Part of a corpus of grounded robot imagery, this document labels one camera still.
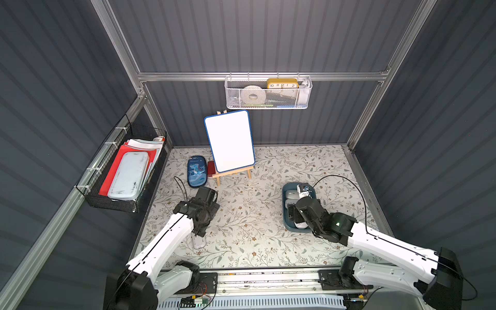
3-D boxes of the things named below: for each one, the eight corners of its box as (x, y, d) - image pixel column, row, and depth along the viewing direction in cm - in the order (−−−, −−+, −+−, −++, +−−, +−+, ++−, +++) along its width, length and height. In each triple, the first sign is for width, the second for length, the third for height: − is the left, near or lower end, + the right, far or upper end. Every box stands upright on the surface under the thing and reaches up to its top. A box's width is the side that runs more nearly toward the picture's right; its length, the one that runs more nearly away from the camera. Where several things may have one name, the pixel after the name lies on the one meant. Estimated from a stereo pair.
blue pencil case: (189, 190, 103) (187, 186, 100) (189, 160, 117) (187, 156, 114) (208, 187, 104) (207, 183, 101) (206, 157, 118) (205, 153, 115)
